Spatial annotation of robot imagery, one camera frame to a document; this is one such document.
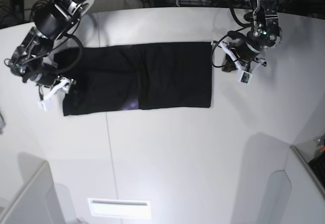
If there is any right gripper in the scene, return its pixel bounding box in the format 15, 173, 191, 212
22, 69, 76, 100

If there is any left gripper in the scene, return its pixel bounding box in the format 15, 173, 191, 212
212, 37, 268, 72

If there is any black T-shirt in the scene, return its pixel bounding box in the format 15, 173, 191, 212
54, 42, 212, 116

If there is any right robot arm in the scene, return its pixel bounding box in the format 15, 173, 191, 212
5, 0, 94, 101

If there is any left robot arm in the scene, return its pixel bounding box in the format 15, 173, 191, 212
211, 0, 282, 73

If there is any grey left monitor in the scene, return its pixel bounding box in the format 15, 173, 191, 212
1, 161, 66, 224

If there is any black keyboard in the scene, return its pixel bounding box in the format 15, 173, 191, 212
308, 153, 325, 185

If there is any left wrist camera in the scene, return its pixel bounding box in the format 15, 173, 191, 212
237, 71, 253, 85

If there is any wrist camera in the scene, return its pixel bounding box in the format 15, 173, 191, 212
237, 71, 253, 85
37, 100, 53, 112

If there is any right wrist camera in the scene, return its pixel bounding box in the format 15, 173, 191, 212
37, 100, 53, 112

